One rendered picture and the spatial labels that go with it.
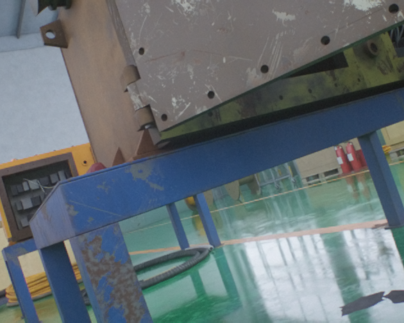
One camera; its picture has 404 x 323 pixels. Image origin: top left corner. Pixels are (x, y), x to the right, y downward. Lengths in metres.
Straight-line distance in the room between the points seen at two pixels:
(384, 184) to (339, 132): 1.26
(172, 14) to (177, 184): 0.32
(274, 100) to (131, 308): 0.54
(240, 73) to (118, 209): 0.33
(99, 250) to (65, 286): 0.69
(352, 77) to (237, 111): 0.41
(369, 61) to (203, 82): 0.68
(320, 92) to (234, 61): 0.43
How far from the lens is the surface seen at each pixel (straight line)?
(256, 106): 0.91
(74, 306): 1.42
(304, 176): 8.43
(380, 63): 1.30
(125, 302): 0.75
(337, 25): 0.62
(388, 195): 2.35
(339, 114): 1.13
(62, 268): 1.41
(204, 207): 3.86
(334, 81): 1.11
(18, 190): 3.59
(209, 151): 0.84
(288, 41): 0.64
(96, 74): 1.16
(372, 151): 2.32
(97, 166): 0.85
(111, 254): 0.74
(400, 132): 6.83
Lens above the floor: 0.53
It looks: 4 degrees up
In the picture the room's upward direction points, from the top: 19 degrees counter-clockwise
